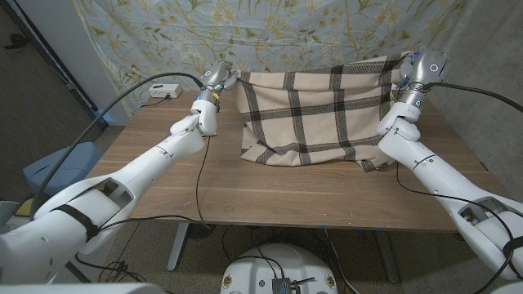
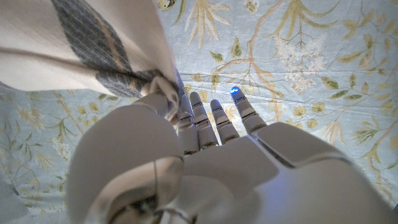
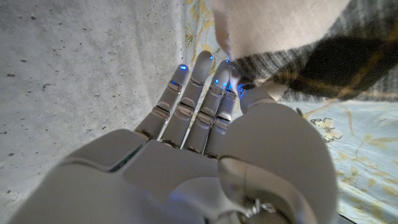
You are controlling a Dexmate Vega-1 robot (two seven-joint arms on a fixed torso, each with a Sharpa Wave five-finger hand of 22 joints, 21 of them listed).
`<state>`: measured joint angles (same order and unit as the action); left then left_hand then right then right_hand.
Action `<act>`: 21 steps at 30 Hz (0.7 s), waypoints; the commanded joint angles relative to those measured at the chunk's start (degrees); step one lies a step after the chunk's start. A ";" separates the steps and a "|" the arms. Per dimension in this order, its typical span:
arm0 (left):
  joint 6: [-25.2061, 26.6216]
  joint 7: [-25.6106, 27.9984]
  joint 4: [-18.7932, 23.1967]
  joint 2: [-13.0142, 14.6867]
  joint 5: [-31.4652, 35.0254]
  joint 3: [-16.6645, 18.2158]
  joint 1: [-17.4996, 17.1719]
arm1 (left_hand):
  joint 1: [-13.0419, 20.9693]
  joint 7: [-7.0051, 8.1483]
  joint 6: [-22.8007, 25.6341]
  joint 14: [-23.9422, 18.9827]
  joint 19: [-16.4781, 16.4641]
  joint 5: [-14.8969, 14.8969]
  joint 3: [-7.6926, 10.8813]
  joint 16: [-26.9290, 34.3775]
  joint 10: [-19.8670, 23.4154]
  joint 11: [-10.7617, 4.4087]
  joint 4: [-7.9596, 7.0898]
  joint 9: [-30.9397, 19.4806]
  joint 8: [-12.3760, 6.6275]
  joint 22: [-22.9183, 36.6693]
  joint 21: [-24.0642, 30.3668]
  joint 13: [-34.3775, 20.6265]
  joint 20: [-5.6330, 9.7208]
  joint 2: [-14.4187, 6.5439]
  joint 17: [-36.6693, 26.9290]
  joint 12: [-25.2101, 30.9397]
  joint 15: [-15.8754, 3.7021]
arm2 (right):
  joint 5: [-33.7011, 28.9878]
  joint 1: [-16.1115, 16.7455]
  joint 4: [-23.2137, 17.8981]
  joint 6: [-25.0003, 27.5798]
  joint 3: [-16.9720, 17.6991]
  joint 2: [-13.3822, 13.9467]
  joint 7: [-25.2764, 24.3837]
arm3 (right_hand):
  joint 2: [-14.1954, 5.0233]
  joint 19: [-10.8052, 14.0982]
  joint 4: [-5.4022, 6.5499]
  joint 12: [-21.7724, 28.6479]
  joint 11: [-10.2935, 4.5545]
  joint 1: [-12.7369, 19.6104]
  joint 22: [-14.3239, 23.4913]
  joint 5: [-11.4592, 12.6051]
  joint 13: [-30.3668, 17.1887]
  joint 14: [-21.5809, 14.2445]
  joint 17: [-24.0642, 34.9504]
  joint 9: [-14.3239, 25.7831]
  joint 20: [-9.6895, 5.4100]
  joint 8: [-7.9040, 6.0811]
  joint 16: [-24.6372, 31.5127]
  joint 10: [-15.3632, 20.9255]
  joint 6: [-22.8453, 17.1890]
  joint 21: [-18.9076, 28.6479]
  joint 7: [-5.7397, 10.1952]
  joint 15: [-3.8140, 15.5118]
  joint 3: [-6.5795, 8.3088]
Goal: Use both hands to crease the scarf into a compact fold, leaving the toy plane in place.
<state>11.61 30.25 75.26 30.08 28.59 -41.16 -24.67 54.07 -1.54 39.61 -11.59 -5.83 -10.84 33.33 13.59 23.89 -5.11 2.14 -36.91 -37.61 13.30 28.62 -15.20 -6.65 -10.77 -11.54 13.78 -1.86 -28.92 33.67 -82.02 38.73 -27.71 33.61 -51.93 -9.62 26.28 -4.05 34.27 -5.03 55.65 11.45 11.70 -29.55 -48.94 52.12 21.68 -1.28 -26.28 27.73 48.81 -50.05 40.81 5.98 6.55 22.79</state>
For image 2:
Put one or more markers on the beige plaid scarf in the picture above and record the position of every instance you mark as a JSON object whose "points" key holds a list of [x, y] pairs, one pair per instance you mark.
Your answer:
{"points": [[46, 56]]}

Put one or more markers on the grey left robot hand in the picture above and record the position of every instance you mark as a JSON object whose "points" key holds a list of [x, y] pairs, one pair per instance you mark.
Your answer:
{"points": [[236, 180]]}

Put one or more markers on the floral printed backdrop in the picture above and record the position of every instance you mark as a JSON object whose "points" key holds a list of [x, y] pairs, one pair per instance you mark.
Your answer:
{"points": [[311, 46]]}

